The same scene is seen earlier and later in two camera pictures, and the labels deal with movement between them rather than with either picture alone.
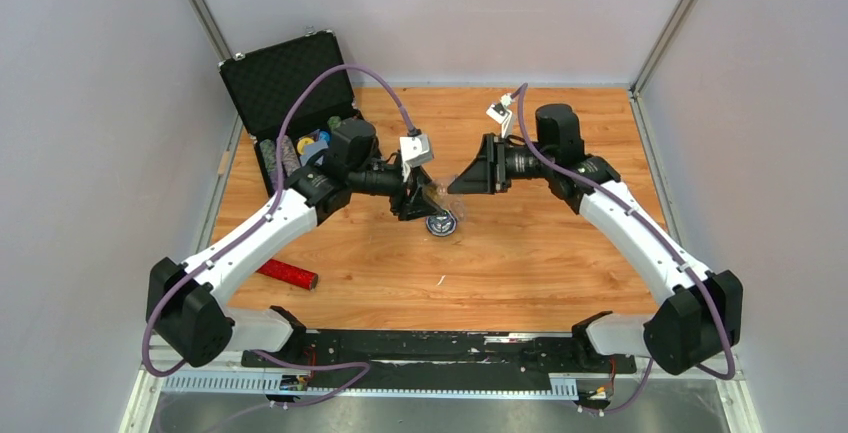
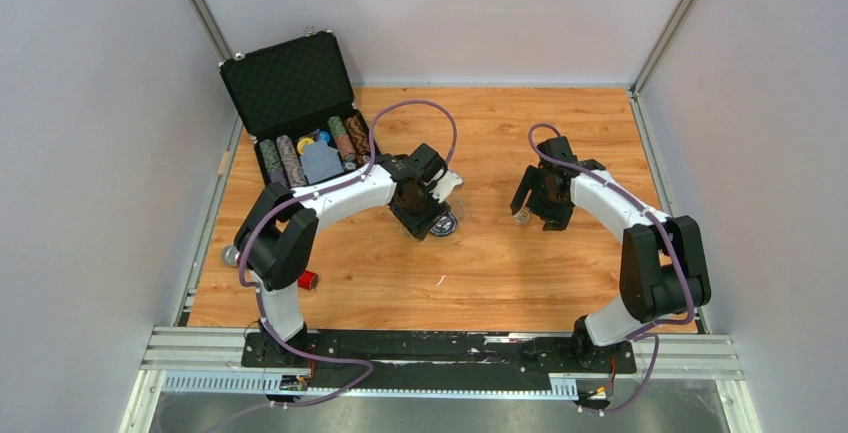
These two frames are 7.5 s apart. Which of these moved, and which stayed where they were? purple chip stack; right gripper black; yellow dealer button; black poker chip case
Moved: right gripper black
Stayed: black poker chip case; purple chip stack; yellow dealer button
